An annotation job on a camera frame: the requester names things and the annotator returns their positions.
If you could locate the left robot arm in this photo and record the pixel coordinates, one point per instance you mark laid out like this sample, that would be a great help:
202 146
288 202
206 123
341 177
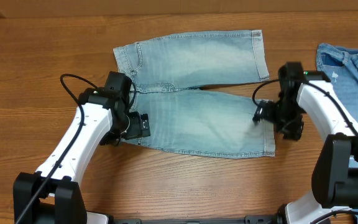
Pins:
52 193

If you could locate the blue jeans stack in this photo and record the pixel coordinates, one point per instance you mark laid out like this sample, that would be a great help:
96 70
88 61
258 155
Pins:
341 66

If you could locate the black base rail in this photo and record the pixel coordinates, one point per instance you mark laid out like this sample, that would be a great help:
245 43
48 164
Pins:
194 220

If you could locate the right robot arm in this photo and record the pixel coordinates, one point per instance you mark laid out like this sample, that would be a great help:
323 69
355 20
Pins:
334 182

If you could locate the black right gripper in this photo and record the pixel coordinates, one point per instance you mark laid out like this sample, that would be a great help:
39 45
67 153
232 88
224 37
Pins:
265 112

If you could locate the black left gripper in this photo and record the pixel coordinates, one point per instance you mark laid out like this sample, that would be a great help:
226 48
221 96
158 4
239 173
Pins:
137 130

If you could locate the light blue denim shorts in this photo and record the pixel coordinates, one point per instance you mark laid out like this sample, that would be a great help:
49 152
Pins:
172 75

